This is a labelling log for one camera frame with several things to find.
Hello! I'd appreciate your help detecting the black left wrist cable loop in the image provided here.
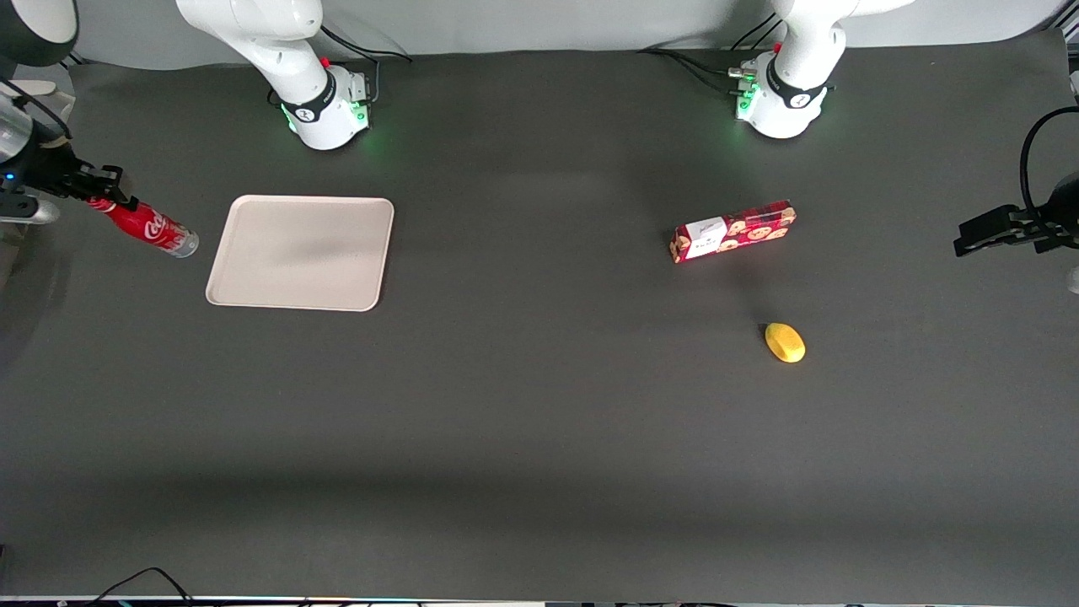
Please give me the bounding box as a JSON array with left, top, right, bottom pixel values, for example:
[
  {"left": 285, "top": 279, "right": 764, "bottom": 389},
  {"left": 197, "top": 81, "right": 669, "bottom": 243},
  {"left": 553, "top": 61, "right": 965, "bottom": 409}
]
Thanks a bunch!
[{"left": 1019, "top": 106, "right": 1079, "bottom": 222}]

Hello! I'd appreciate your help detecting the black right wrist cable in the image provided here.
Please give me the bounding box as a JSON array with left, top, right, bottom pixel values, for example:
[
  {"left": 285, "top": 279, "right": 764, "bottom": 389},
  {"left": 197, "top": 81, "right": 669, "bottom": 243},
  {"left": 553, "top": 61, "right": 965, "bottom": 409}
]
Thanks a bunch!
[{"left": 0, "top": 76, "right": 72, "bottom": 142}]

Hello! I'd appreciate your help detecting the beige flat plate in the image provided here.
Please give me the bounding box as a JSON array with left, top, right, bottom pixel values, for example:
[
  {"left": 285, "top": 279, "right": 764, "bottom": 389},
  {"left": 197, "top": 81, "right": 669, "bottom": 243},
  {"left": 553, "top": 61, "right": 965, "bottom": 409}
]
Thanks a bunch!
[{"left": 10, "top": 79, "right": 77, "bottom": 115}]

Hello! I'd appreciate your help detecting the black cable at table edge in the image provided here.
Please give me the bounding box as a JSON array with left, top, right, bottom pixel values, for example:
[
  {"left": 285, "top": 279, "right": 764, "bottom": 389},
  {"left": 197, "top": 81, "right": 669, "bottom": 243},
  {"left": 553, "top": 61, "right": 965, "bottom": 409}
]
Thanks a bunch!
[{"left": 83, "top": 567, "right": 196, "bottom": 607}]

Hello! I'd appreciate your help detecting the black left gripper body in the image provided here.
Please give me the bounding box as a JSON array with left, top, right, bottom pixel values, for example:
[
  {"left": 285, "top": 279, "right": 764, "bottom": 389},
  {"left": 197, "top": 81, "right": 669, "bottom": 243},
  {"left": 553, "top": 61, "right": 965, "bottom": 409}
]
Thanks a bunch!
[{"left": 1022, "top": 172, "right": 1079, "bottom": 255}]

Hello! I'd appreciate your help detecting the beige plastic tray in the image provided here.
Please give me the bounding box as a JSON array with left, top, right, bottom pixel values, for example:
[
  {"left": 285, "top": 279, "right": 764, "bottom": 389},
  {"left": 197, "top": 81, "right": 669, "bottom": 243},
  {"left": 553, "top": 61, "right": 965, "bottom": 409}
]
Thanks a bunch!
[{"left": 205, "top": 195, "right": 395, "bottom": 313}]

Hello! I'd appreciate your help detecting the black right arm base cable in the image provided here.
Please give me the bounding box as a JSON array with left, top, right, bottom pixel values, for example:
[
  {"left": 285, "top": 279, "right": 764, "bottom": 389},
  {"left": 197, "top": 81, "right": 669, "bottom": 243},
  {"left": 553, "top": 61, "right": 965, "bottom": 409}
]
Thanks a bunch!
[{"left": 319, "top": 23, "right": 414, "bottom": 105}]

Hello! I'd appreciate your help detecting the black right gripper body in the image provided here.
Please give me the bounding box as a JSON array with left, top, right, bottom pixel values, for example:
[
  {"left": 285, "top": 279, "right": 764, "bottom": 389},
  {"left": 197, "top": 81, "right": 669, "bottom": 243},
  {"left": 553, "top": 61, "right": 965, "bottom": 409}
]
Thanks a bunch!
[{"left": 0, "top": 126, "right": 89, "bottom": 201}]

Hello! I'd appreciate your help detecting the red coke bottle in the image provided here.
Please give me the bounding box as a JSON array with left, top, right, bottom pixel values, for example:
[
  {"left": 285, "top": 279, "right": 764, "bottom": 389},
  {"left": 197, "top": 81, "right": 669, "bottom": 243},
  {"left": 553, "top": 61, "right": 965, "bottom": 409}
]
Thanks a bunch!
[{"left": 88, "top": 197, "right": 201, "bottom": 259}]

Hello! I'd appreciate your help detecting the red cookie box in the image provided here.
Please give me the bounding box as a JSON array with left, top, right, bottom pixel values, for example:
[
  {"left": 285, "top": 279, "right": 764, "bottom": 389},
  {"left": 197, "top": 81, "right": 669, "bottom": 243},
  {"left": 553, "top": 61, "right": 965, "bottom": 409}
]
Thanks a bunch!
[{"left": 669, "top": 199, "right": 797, "bottom": 265}]

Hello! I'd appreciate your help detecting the yellow lemon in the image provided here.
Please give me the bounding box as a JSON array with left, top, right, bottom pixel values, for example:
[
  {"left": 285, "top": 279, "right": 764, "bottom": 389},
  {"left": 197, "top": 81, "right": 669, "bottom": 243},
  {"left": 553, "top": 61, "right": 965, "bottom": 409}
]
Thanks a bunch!
[{"left": 765, "top": 322, "right": 807, "bottom": 364}]

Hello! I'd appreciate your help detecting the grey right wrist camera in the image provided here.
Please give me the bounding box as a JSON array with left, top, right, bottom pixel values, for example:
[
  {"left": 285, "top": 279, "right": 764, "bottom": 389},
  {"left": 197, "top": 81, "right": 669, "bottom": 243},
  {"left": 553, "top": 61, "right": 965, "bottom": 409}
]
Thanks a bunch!
[{"left": 0, "top": 194, "right": 62, "bottom": 225}]

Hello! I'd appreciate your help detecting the black left arm base cable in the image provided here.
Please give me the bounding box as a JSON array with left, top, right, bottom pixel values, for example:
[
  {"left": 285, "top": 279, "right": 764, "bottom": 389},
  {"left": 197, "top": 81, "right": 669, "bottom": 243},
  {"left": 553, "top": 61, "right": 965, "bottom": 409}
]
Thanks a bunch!
[{"left": 638, "top": 46, "right": 755, "bottom": 95}]

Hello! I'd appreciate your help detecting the black arm base cable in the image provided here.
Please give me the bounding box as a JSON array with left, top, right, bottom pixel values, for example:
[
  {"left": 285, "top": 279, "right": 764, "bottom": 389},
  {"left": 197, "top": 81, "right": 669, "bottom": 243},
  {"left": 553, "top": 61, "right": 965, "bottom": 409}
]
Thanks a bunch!
[
  {"left": 319, "top": 23, "right": 414, "bottom": 105},
  {"left": 638, "top": 46, "right": 755, "bottom": 95}
]

